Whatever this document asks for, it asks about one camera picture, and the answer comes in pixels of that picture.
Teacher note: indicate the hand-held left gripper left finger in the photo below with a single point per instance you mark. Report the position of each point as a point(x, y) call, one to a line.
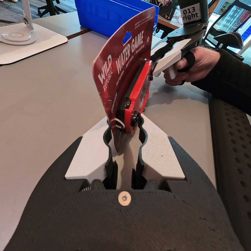
point(88, 158)

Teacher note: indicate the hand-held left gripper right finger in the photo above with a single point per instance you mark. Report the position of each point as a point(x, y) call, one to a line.
point(160, 156)

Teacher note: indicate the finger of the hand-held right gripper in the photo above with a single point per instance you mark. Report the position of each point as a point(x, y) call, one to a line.
point(172, 57)
point(158, 50)

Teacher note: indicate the red handheld toy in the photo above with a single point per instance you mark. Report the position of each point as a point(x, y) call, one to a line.
point(121, 64)

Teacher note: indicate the person's right forearm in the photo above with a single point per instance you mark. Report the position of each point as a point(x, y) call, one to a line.
point(233, 80)

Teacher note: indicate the person's right hand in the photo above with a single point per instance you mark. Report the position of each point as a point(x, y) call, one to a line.
point(205, 62)

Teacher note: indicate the wooden table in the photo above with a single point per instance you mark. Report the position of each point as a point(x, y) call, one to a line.
point(170, 23)

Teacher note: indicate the toy car box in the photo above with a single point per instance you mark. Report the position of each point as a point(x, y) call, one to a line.
point(166, 8)

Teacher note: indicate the black office chair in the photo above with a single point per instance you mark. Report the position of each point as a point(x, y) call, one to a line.
point(231, 38)
point(50, 7)

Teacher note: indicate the blue plastic bin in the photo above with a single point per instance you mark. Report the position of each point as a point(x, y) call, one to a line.
point(98, 15)

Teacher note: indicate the black perforated foam pad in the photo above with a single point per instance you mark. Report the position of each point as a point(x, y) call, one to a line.
point(233, 166)

